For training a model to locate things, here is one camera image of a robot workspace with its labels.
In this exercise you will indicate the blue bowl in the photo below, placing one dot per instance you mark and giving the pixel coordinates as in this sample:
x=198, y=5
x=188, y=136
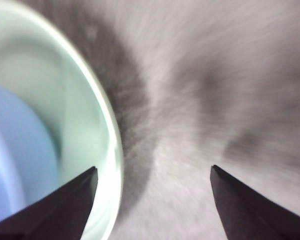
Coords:
x=20, y=140

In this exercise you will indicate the green plate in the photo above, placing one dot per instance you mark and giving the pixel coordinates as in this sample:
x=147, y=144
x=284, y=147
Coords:
x=77, y=112

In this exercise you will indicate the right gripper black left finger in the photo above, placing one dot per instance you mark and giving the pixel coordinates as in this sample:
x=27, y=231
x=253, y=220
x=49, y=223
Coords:
x=52, y=215

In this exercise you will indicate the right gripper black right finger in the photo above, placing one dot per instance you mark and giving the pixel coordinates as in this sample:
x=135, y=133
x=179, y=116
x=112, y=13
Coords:
x=252, y=215

